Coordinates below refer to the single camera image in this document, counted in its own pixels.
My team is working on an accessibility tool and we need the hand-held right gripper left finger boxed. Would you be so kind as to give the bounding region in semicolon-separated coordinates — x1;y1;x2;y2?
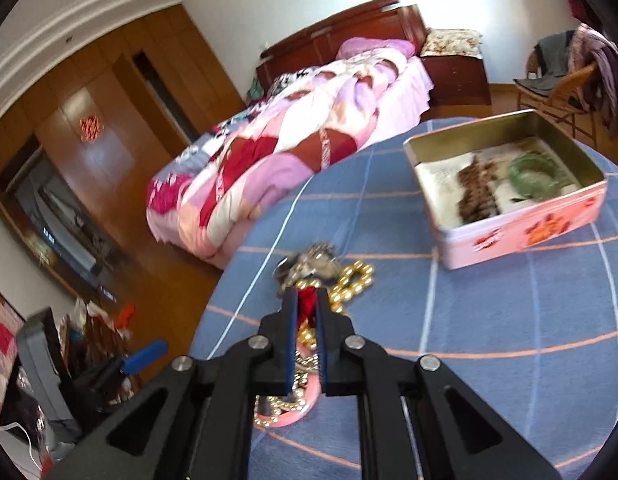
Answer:
46;287;298;480

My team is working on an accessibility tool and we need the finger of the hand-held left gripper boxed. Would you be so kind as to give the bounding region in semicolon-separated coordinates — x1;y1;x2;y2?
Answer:
121;338;169;376

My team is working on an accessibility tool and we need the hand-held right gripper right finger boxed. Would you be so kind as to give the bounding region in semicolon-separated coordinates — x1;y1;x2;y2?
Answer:
316;289;562;480

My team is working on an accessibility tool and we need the red string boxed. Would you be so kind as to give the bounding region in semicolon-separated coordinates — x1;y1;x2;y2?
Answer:
298;287;319;332

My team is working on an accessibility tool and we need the champagne pearl necklace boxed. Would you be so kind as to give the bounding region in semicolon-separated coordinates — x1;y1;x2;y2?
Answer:
254;352;316;429

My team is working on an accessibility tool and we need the pink bangle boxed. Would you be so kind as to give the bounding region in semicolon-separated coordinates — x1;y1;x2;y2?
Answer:
259;345;322;429

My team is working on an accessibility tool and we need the large gold bead necklace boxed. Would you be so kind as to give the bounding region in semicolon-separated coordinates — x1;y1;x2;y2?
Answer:
296;261;376;356

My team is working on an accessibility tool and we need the silver mesh band watch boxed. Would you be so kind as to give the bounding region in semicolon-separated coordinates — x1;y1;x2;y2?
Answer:
272;242;346;287

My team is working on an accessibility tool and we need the pink floral tin box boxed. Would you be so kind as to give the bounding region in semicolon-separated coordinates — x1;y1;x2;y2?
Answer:
403;108;608;271

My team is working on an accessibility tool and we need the blue plaid tablecloth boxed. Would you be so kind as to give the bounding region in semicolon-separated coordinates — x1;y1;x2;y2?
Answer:
189;117;618;480

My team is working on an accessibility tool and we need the flat screen television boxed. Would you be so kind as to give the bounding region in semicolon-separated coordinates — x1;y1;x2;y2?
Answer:
13;159;104;272

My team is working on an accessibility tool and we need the pink patchwork quilt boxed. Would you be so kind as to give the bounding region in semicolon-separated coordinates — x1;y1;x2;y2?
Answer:
146;50;414;263

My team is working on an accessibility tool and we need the red paper decoration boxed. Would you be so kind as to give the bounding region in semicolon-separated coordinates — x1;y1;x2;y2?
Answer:
78;115;101;144

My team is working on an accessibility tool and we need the green bangle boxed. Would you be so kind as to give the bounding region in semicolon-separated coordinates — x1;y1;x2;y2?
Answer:
506;152;574;204

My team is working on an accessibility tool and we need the black white patterned sheet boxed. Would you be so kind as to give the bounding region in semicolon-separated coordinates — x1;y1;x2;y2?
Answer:
268;71;310;97

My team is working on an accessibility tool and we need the wooden wardrobe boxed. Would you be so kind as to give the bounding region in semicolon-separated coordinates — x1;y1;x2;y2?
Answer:
0;2;248;187

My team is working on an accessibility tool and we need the wooden bed with pink sheet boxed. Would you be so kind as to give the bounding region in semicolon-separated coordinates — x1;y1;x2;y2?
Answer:
146;0;436;272

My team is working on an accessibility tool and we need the wooden nightstand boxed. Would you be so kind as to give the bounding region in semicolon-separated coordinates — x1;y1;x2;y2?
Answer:
421;54;492;107

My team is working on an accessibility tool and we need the pink pillow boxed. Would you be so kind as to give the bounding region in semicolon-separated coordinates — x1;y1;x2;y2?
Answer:
337;37;416;62

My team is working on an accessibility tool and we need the floral cushion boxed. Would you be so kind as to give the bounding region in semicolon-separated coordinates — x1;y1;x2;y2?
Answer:
419;27;484;59

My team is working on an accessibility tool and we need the wicker chair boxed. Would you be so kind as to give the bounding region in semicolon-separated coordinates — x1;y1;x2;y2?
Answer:
513;49;606;147

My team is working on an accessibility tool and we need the grey garment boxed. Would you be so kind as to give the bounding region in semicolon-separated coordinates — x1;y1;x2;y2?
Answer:
513;30;580;97

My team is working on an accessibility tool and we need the purple pink garment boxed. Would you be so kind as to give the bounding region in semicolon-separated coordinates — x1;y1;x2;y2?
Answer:
570;22;618;142

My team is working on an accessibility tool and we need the dark hanging coat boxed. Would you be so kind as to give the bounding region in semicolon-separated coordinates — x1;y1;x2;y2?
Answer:
564;0;606;27

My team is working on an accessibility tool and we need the brown wooden bead bracelet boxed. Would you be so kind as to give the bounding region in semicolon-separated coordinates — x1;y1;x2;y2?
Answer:
456;155;502;224

